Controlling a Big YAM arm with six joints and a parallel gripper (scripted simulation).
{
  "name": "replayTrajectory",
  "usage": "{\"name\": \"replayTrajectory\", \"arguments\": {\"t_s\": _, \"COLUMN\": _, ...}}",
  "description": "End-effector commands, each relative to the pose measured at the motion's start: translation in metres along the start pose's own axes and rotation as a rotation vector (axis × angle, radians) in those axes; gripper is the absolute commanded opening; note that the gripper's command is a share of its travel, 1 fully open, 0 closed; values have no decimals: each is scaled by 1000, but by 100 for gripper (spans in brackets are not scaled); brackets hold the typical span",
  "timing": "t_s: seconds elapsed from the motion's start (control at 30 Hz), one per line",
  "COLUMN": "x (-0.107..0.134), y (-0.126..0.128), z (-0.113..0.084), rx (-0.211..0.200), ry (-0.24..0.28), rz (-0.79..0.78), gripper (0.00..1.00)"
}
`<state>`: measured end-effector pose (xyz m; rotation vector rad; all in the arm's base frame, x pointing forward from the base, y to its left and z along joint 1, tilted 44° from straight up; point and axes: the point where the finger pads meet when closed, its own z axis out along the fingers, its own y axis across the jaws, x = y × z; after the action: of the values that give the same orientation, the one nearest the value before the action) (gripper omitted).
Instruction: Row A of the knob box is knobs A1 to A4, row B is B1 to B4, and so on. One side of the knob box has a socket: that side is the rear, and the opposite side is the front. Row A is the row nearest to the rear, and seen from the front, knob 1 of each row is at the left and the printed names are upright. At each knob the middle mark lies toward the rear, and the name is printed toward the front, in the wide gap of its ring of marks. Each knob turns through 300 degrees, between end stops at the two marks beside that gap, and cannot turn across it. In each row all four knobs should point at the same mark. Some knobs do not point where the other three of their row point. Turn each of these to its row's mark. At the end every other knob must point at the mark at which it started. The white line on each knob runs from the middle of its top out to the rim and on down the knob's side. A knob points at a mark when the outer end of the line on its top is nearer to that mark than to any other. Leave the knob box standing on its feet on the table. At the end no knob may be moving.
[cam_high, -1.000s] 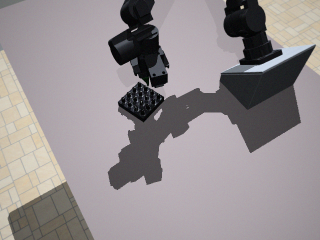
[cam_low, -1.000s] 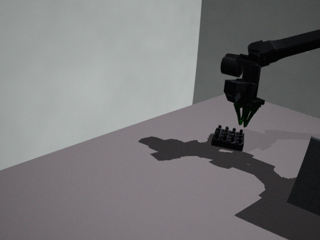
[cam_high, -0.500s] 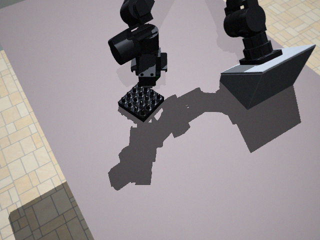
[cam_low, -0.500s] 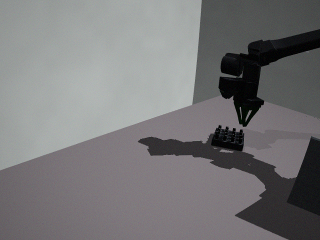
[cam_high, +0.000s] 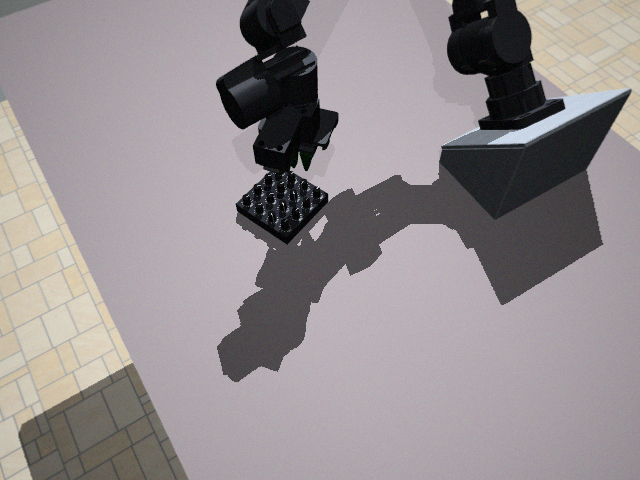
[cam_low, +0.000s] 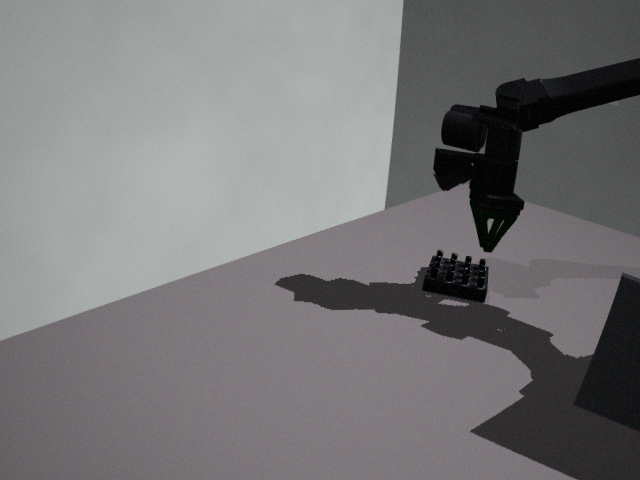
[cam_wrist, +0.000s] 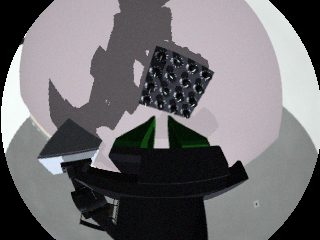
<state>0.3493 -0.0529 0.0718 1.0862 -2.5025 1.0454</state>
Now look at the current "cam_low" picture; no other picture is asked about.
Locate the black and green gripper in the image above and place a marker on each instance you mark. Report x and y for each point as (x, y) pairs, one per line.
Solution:
(509, 212)

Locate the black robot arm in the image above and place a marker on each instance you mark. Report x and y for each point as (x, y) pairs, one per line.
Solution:
(465, 127)

